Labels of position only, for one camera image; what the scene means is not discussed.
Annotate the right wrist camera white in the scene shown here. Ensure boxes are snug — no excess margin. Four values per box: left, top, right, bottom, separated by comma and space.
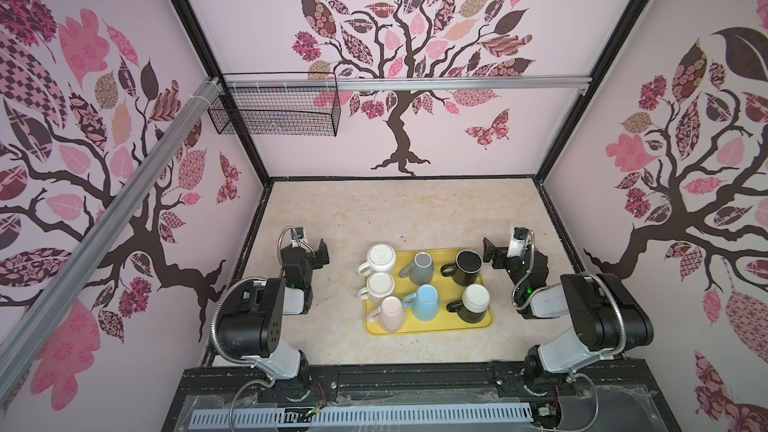
507, 226, 530, 257

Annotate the black mug white base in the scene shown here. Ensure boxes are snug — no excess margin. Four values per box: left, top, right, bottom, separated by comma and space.
446, 284, 490, 324

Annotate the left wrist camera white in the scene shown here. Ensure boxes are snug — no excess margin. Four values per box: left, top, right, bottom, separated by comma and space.
290, 227, 311, 250

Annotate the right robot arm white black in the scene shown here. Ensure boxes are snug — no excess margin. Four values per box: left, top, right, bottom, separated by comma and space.
482, 230, 654, 385

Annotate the black wire basket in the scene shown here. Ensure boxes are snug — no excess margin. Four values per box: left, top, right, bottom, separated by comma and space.
208, 72, 341, 137

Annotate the aluminium rail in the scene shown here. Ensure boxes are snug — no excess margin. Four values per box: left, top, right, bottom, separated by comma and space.
1, 77, 222, 400
225, 74, 592, 92

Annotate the pale pink mug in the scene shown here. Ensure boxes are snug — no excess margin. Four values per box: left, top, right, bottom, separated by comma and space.
366, 296, 406, 333

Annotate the left aluminium rail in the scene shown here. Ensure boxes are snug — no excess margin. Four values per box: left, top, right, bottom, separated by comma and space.
1, 77, 222, 400

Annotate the white slotted cable duct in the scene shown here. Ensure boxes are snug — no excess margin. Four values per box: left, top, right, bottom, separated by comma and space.
186, 403, 533, 431

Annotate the white mug red interior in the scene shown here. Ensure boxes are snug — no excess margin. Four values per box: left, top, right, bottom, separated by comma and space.
357, 272, 396, 308

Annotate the back aluminium rail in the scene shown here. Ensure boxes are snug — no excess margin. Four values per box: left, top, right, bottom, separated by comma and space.
225, 74, 592, 92

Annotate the yellow plastic tray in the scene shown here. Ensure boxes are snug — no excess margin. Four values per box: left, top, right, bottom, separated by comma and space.
363, 249, 493, 336

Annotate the light blue mug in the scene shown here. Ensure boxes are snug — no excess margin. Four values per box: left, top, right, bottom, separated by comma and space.
401, 284, 440, 322

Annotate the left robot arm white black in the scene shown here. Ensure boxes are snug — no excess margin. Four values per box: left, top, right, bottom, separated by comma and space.
210, 241, 330, 387

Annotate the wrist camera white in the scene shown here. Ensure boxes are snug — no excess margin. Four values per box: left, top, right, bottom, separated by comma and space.
507, 226, 530, 257
290, 227, 311, 250

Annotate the all black mug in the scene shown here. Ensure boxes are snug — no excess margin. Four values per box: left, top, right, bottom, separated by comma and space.
440, 249, 483, 287

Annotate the white ribbed-base mug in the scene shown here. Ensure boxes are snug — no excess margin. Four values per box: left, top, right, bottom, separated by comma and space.
357, 243, 397, 276

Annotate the grey mug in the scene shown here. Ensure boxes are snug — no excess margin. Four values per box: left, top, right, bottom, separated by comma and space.
398, 252, 434, 286

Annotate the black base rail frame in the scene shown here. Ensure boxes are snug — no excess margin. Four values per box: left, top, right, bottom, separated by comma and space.
163, 359, 679, 431

